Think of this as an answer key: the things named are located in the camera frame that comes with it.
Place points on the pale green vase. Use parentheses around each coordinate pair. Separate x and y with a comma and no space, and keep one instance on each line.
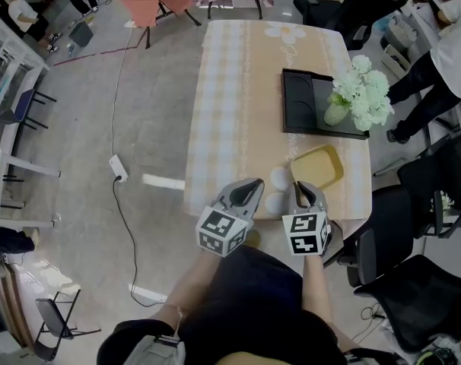
(335,114)

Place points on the small white power strip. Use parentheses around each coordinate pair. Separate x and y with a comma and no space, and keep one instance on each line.
(129,23)

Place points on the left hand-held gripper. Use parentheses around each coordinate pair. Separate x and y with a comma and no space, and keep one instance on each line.
(219,230)

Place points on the person's left forearm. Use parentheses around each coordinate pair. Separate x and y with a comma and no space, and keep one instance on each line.
(188,287)

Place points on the yellow shallow dish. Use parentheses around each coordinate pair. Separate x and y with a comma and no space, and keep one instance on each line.
(316,165)

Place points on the person's tan shoe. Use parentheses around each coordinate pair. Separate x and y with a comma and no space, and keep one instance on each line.
(253,238)

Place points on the dark grey bin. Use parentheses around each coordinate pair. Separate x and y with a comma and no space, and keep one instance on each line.
(80,33)

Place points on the black office chair with headrest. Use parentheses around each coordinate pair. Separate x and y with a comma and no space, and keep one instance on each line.
(417,302)

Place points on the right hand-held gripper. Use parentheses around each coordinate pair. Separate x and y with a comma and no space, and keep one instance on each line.
(304,234)

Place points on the person's right forearm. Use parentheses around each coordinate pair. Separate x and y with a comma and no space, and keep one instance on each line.
(316,291)

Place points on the black rectangular tray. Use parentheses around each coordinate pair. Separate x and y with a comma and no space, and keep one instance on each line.
(299,105)

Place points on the person's black clothing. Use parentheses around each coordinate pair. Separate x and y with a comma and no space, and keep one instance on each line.
(253,299)

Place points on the white storage shelf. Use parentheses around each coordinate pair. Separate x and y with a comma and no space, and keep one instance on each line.
(10,51)

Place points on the white flower bouquet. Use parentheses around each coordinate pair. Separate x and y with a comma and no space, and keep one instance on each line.
(367,93)

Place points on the black folding chair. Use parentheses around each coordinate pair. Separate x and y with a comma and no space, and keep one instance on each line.
(49,318)

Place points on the black mesh office chair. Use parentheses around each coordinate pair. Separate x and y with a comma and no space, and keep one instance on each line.
(443,165)

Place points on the blue chair with black legs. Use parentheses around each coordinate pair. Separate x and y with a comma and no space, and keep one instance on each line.
(23,105)

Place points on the table with beige checked cloth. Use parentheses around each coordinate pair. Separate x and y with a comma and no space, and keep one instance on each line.
(230,127)

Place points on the black high-back office chair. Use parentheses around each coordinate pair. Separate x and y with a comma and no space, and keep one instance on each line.
(352,10)

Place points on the grey chest pack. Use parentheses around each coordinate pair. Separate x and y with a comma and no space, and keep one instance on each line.
(154,352)

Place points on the small white flower sprig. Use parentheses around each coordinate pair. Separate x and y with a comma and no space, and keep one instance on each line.
(443,202)

